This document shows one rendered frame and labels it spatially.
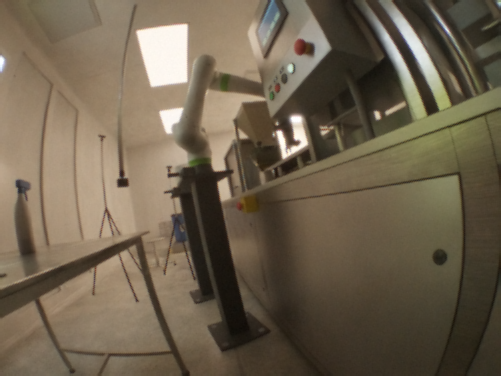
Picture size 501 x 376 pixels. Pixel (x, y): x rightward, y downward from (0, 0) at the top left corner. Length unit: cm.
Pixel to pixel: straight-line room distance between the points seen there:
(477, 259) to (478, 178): 9
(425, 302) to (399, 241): 10
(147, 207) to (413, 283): 521
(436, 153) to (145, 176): 533
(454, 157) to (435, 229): 9
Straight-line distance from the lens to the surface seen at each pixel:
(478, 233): 28
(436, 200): 28
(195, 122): 96
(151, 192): 527
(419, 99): 46
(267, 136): 174
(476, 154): 26
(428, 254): 31
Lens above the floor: 75
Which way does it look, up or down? 4 degrees up
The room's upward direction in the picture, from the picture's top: 11 degrees counter-clockwise
